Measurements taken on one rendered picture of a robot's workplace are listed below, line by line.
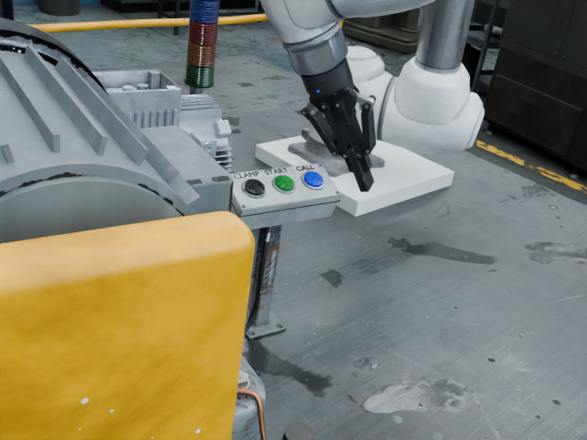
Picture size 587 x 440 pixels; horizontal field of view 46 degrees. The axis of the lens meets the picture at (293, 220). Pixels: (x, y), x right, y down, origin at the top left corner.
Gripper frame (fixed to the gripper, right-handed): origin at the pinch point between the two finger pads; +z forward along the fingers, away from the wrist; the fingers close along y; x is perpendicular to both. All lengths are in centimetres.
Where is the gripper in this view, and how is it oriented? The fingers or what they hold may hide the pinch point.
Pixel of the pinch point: (361, 170)
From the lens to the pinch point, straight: 118.2
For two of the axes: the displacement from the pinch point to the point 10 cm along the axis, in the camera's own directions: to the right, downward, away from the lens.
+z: 3.5, 7.7, 5.4
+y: -8.4, 0.0, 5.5
